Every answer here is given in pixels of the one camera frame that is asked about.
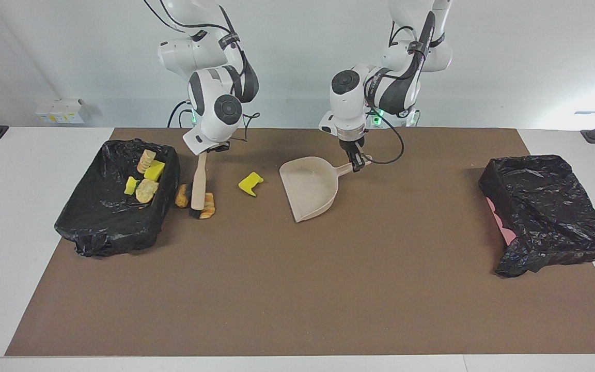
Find yellow curved sponge scrap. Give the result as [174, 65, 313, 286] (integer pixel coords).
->
[238, 172, 264, 198]

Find orange striped croissant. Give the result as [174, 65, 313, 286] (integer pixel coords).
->
[200, 192, 216, 220]

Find white wall outlet box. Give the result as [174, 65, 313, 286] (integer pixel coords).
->
[50, 99, 86, 125]

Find pale toast slice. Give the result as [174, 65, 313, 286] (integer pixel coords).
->
[135, 179, 160, 204]

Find black plastic trash bag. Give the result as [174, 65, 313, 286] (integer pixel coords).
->
[54, 138, 181, 258]
[478, 154, 595, 278]

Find brown table mat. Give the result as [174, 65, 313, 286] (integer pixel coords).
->
[5, 128, 595, 357]

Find plain yellow sponge block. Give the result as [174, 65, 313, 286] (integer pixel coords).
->
[144, 160, 166, 182]

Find beige plastic dustpan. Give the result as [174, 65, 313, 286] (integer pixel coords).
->
[279, 157, 373, 223]

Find pale ridged bread roll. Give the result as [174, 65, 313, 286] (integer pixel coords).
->
[137, 149, 157, 174]

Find pink plastic bin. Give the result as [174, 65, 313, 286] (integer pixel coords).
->
[486, 198, 518, 247]

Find beige hand brush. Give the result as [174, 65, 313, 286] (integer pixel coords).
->
[188, 152, 208, 219]

